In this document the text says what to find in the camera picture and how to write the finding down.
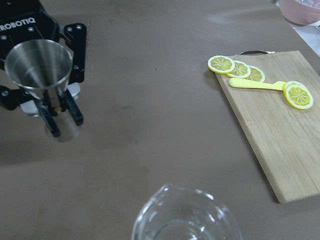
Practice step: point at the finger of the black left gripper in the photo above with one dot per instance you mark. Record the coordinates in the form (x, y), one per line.
(10, 99)
(75, 38)

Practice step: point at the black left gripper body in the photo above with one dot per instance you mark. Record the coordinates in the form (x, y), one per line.
(21, 21)

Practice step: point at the steel jigger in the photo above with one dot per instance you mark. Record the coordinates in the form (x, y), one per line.
(42, 67)

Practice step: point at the clear glass measuring cup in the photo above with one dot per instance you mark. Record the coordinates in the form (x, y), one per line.
(182, 213)

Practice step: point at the lemon slice on knife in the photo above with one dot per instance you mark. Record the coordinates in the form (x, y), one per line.
(297, 95)

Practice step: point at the pink bowl with ice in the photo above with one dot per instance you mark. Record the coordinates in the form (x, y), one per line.
(300, 12)

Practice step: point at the bamboo cutting board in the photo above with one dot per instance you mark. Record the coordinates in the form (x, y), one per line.
(285, 140)

